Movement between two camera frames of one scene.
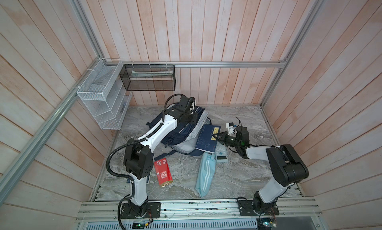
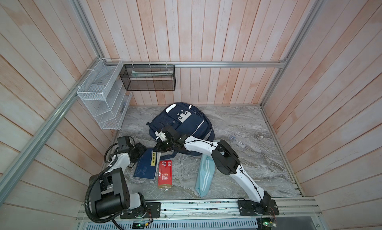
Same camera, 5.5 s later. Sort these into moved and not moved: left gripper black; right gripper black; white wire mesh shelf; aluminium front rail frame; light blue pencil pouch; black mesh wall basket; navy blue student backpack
Moved: left gripper black; right gripper black; navy blue student backpack
Not moved: black mesh wall basket; white wire mesh shelf; aluminium front rail frame; light blue pencil pouch
